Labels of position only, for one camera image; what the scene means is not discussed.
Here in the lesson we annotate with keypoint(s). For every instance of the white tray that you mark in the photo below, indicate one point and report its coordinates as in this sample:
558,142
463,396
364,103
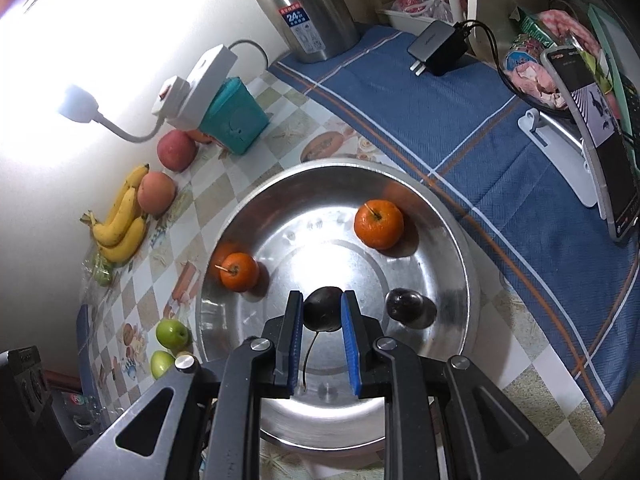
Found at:
400,19

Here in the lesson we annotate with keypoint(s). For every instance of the clear glass cup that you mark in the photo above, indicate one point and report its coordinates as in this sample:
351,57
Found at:
85,410

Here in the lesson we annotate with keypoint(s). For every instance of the green board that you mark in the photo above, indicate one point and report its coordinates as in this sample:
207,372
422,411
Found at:
607,35

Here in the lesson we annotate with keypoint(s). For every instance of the pink peach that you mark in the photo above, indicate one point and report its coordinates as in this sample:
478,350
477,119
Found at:
156,192

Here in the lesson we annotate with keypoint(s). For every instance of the round steel plate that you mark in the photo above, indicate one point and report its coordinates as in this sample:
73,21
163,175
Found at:
310,240

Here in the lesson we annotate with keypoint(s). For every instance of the red apple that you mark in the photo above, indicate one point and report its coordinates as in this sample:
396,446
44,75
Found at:
176,151
200,136

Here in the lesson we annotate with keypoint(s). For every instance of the teal plastic box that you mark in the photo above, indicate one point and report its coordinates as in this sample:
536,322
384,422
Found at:
237,115

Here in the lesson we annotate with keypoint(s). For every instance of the medium orange tangerine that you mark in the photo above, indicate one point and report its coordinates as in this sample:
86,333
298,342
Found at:
240,272

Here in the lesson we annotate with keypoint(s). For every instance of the large orange tangerine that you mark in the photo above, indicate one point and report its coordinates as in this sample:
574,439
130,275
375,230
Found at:
378,225

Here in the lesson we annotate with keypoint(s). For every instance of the blue striped cloth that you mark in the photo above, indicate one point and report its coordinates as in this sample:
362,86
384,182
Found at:
450,135

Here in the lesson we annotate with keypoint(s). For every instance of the black smartphone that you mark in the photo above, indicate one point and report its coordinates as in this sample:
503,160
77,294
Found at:
595,120

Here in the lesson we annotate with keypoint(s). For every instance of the yellow banana bunch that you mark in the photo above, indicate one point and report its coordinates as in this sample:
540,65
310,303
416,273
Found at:
122,246

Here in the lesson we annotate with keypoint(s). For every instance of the pink snack bag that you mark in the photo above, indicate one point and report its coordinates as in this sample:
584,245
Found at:
535,80

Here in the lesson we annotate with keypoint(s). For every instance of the red plastic bag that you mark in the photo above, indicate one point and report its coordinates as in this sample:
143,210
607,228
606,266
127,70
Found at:
415,2

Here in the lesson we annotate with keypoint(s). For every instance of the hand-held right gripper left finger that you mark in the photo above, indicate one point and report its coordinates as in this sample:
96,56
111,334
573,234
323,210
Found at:
292,345

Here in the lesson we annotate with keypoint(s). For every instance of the green snack packet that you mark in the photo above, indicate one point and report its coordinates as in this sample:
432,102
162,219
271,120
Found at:
532,25

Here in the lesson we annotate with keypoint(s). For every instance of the clear bag of green fruit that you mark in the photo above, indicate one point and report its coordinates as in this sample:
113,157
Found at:
102,272

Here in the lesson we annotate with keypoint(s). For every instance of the black charger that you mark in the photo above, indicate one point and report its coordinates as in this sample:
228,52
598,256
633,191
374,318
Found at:
440,47

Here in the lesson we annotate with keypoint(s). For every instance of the white phone stand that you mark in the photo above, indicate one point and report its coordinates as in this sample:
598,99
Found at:
560,152

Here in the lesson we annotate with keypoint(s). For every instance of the green jujube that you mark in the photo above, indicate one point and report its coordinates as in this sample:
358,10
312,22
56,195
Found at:
161,364
171,333

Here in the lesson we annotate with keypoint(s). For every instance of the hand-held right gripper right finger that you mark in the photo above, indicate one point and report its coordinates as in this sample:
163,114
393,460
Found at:
352,345

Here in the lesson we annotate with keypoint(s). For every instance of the dark cherry with long stem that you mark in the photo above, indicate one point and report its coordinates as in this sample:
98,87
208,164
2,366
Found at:
322,307

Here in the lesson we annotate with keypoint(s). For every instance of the stainless steel thermos jug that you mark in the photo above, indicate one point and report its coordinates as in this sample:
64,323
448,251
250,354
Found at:
310,5

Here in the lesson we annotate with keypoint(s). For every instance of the white power strip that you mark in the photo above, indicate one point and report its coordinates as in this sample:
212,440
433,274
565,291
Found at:
200,85

